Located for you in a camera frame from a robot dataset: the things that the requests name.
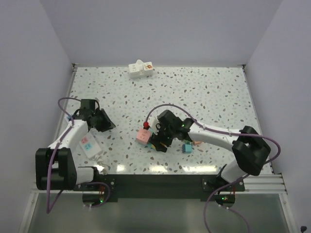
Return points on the green charger plug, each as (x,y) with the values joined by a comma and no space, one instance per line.
(186,142)

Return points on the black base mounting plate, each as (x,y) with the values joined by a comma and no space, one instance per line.
(178,186)

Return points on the aluminium frame rail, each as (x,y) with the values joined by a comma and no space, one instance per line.
(255,184)

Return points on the teal blue charger plug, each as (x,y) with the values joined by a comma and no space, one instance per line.
(187,148)

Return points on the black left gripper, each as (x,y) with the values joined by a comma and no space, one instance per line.
(107,124)

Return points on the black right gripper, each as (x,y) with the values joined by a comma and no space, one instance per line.
(156,138)

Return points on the white power strip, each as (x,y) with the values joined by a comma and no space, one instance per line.
(88,144)

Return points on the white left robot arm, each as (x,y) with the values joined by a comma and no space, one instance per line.
(55,168)

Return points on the white cartoon sticker adapter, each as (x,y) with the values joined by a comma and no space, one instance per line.
(148,69)

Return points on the white socket adapter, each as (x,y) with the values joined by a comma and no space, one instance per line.
(136,69)

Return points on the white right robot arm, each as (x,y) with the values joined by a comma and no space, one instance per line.
(249,149)

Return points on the pink cube socket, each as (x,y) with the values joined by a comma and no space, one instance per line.
(143,136)

